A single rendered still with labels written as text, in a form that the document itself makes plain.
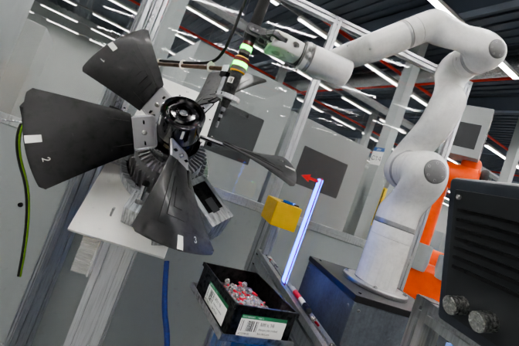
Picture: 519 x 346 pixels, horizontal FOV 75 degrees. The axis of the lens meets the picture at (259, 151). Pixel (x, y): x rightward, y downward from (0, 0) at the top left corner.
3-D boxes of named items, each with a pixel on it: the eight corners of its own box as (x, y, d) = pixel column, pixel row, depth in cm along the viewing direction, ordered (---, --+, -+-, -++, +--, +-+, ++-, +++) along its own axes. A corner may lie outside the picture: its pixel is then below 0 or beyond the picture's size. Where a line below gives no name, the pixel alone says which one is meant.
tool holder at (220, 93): (206, 92, 98) (218, 61, 99) (223, 101, 103) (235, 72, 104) (225, 95, 92) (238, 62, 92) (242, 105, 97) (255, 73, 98)
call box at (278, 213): (259, 218, 138) (268, 194, 138) (281, 226, 139) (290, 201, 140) (268, 228, 122) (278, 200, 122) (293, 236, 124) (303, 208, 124)
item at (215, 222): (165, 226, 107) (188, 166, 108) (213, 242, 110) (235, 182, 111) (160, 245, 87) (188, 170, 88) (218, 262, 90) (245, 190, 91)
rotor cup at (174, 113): (149, 118, 100) (156, 86, 90) (198, 125, 105) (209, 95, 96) (147, 158, 91) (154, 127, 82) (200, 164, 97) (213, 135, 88)
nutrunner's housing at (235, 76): (215, 103, 97) (270, -43, 99) (224, 109, 99) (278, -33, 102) (222, 105, 94) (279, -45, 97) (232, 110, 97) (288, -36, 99)
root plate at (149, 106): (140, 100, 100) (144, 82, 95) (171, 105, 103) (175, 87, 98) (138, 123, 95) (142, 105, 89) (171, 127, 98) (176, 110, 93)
